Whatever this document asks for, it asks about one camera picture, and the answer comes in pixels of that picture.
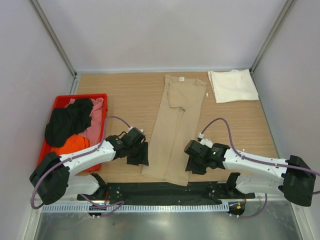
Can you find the folded white t shirt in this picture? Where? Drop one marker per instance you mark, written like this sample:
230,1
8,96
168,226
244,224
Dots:
233,86

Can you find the black t shirt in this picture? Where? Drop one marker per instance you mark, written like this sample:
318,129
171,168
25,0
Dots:
68,121

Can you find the left aluminium frame post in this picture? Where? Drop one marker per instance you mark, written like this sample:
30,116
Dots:
52,35

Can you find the beige t shirt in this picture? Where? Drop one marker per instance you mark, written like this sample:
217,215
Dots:
176,124

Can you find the slotted cable duct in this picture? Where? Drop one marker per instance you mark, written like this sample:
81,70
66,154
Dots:
86,207

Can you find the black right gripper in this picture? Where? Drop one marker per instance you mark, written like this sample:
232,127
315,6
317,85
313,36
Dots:
196,169

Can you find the aluminium rail profile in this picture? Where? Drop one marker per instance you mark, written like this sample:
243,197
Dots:
67,198

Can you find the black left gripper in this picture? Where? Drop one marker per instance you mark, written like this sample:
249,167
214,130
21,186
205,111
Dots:
143,159

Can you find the pink t shirt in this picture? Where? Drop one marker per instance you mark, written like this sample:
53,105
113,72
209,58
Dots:
93,131

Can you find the right aluminium frame post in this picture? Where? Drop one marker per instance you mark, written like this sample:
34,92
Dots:
279,21

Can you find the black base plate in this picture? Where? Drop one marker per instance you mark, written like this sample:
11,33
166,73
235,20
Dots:
167,194

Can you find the red plastic bin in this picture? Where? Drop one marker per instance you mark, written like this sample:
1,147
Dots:
62,101

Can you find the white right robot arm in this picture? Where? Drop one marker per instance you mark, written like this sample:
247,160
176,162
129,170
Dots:
289,178

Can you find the aluminium frame post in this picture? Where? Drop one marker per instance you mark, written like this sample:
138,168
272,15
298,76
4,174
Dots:
279,21
52,35

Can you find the orange t shirt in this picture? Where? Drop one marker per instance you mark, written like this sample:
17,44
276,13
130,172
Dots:
73,144

